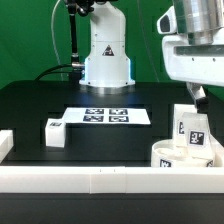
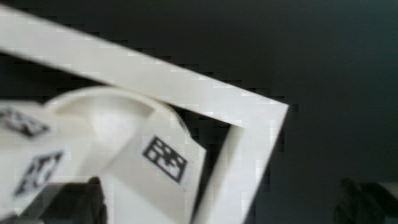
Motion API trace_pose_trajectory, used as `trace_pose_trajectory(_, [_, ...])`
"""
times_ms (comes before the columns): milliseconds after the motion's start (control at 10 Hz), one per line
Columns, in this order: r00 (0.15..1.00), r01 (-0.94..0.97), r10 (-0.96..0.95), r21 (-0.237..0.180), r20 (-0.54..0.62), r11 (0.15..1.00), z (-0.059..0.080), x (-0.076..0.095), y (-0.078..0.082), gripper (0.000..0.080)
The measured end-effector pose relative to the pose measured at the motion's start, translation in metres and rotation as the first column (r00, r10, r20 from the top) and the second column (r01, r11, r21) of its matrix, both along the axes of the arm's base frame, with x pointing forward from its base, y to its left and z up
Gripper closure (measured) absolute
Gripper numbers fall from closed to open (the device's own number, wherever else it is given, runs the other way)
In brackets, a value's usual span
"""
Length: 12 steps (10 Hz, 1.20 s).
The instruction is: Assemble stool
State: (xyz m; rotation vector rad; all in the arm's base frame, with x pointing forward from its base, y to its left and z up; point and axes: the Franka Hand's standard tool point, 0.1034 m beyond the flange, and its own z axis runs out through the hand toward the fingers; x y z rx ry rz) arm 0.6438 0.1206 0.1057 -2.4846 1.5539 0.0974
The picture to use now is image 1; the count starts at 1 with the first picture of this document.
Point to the white front fence wall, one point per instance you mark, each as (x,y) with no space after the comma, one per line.
(98,180)

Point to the white left fence wall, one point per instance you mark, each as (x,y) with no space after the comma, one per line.
(6,143)

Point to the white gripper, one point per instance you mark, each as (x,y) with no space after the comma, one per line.
(202,64)

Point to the white tag sheet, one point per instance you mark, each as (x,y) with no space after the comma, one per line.
(106,116)

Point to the white round stool seat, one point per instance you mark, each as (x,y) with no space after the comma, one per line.
(165,154)

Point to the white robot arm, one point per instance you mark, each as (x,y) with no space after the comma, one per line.
(107,68)

